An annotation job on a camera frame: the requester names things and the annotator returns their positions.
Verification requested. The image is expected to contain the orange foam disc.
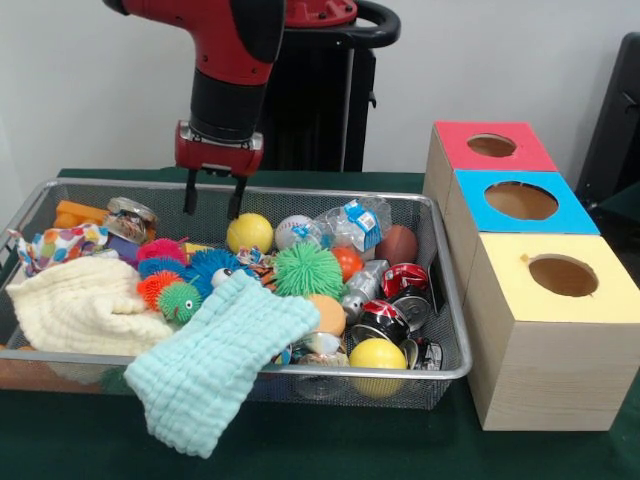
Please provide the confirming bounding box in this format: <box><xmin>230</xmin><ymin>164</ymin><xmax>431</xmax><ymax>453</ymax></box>
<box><xmin>308</xmin><ymin>294</ymin><xmax>348</xmax><ymax>338</ymax></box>

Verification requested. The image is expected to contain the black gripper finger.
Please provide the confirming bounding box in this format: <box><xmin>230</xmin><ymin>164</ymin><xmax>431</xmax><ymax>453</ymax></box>
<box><xmin>227</xmin><ymin>176</ymin><xmax>248</xmax><ymax>221</ymax></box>
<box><xmin>183</xmin><ymin>168</ymin><xmax>199</xmax><ymax>216</ymax></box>

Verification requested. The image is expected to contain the green spiky ball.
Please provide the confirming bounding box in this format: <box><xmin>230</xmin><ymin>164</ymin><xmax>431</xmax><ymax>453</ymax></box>
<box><xmin>273</xmin><ymin>241</ymin><xmax>345</xmax><ymax>300</ymax></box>

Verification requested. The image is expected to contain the wooden box with three holes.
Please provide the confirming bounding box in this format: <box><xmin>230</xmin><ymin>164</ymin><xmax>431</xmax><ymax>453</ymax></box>
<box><xmin>423</xmin><ymin>121</ymin><xmax>640</xmax><ymax>433</ymax></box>

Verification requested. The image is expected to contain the mint green cloth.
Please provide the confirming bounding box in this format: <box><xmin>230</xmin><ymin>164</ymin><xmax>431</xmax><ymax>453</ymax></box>
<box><xmin>124</xmin><ymin>270</ymin><xmax>322</xmax><ymax>460</ymax></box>

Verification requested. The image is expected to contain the white baseball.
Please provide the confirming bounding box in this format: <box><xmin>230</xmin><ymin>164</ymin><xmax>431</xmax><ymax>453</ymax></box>
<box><xmin>274</xmin><ymin>215</ymin><xmax>313</xmax><ymax>251</ymax></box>

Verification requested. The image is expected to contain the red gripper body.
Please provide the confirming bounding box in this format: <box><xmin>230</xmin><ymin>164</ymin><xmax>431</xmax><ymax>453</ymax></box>
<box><xmin>175</xmin><ymin>121</ymin><xmax>265</xmax><ymax>180</ymax></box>

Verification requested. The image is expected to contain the clear mesh bin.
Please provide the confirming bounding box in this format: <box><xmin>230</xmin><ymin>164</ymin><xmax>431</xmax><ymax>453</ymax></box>
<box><xmin>0</xmin><ymin>180</ymin><xmax>472</xmax><ymax>407</ymax></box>

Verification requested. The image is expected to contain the yellow ball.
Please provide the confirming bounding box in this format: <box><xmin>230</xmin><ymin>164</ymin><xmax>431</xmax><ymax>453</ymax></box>
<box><xmin>348</xmin><ymin>338</ymin><xmax>409</xmax><ymax>397</ymax></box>
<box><xmin>226</xmin><ymin>213</ymin><xmax>275</xmax><ymax>255</ymax></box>

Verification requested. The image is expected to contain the pink spiky ball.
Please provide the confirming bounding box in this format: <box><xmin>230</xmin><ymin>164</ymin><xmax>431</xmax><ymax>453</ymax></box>
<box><xmin>137</xmin><ymin>238</ymin><xmax>189</xmax><ymax>265</ymax></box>

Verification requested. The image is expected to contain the red soda can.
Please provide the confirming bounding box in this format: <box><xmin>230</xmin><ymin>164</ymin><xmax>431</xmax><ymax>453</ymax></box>
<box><xmin>382</xmin><ymin>263</ymin><xmax>433</xmax><ymax>301</ymax></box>

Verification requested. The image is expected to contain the cream knitted cloth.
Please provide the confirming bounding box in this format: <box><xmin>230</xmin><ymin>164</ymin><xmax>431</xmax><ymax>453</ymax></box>
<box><xmin>5</xmin><ymin>257</ymin><xmax>177</xmax><ymax>358</ymax></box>

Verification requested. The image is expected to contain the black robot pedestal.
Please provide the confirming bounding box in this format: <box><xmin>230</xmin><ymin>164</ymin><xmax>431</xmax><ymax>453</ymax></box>
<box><xmin>255</xmin><ymin>0</ymin><xmax>401</xmax><ymax>171</ymax></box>

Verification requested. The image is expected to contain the blue spiky ball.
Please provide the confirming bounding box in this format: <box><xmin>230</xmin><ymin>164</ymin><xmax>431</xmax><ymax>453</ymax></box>
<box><xmin>188</xmin><ymin>248</ymin><xmax>263</xmax><ymax>299</ymax></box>

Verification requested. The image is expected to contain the dark green table cloth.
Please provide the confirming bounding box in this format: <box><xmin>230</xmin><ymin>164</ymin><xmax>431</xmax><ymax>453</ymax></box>
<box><xmin>0</xmin><ymin>168</ymin><xmax>640</xmax><ymax>480</ymax></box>

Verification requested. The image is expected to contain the brown toy football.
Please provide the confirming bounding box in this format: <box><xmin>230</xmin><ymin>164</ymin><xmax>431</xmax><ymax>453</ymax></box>
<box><xmin>375</xmin><ymin>225</ymin><xmax>419</xmax><ymax>267</ymax></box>

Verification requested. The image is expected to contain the colourful patterned cloth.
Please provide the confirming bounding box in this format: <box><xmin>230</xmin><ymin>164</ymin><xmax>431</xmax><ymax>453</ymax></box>
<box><xmin>8</xmin><ymin>224</ymin><xmax>111</xmax><ymax>276</ymax></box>

